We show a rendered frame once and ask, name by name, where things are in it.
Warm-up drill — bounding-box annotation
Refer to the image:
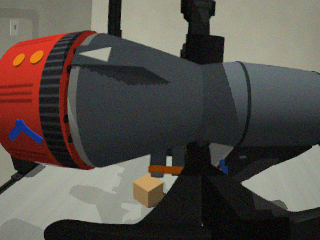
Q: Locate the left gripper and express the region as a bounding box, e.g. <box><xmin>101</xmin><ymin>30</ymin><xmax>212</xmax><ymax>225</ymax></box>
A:
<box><xmin>167</xmin><ymin>140</ymin><xmax>211</xmax><ymax>163</ymax></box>

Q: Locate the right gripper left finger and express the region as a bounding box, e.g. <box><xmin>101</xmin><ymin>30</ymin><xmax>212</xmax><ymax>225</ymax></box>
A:
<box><xmin>44</xmin><ymin>160</ymin><xmax>211</xmax><ymax>240</ymax></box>

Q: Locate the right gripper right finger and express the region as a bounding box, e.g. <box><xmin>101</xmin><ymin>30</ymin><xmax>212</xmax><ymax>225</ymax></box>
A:
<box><xmin>197</xmin><ymin>160</ymin><xmax>320</xmax><ymax>240</ymax></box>

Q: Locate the tan cube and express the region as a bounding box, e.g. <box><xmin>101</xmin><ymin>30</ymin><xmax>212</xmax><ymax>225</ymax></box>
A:
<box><xmin>133</xmin><ymin>174</ymin><xmax>164</xmax><ymax>208</ymax></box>

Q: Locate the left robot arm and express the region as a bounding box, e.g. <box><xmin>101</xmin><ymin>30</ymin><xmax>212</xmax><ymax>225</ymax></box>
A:
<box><xmin>180</xmin><ymin>0</ymin><xmax>225</xmax><ymax>64</ymax></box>

